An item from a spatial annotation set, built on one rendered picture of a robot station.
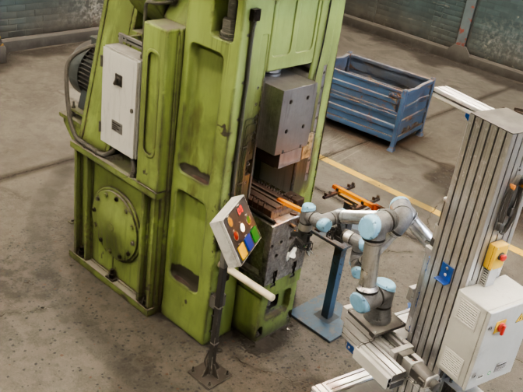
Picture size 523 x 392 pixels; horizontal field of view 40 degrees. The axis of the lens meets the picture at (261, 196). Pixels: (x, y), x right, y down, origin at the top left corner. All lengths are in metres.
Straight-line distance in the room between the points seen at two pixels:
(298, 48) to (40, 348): 2.42
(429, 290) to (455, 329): 0.26
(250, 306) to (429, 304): 1.40
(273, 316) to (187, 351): 0.62
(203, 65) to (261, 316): 1.68
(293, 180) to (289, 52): 0.92
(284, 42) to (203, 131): 0.70
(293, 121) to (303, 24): 0.55
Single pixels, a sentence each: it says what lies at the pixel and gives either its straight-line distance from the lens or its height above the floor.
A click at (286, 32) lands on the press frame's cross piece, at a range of 4.13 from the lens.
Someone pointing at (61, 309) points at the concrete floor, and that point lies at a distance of 5.09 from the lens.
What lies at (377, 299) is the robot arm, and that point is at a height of 1.01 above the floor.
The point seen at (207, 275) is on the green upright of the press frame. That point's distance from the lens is 4.50.
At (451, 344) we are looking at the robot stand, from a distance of 3.70.
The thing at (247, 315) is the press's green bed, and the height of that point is 0.17.
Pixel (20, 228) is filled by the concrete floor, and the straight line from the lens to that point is 5.97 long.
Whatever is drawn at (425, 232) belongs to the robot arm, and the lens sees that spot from 4.14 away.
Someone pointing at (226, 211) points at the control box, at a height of 1.19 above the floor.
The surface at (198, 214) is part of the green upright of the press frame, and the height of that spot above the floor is 0.87.
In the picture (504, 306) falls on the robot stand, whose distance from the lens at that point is 3.56.
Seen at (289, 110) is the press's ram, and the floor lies 1.63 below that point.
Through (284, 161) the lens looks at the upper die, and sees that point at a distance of 4.27.
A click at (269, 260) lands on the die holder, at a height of 0.66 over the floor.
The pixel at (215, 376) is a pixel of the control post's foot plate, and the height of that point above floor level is 0.02.
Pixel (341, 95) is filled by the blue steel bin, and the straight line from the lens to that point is 8.29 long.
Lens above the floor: 3.08
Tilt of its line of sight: 28 degrees down
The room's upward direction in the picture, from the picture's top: 8 degrees clockwise
